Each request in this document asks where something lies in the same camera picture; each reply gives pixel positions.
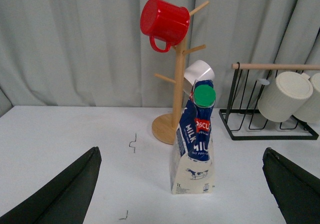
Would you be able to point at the cream ribbed mug left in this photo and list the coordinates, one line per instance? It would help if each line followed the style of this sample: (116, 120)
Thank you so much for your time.
(284, 96)

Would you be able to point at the white mug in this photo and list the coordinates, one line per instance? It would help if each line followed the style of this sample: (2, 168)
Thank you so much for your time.
(198, 71)

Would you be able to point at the blue white milk carton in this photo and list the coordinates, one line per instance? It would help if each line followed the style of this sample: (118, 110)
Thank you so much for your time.
(191, 166)

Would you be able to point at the red mug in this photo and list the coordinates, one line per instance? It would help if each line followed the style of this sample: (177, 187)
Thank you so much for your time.
(164, 23)

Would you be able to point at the black wire cup rack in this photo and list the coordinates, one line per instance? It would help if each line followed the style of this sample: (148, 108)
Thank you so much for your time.
(242, 118)

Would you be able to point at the cream ribbed mug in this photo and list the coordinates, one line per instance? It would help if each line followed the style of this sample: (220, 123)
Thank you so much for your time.
(309, 112)
(284, 96)

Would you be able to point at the cream ribbed mug right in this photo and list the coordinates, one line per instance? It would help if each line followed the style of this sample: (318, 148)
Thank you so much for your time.
(309, 112)

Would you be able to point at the wooden mug tree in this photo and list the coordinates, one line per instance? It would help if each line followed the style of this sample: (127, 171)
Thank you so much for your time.
(164, 126)

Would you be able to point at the grey curtain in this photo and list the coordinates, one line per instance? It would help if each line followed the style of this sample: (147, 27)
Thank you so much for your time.
(92, 52)

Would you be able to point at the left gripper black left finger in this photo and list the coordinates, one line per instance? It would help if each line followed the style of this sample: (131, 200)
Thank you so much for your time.
(63, 200)

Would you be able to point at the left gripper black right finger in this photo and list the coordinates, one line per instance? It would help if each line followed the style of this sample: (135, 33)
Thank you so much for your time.
(296, 191)

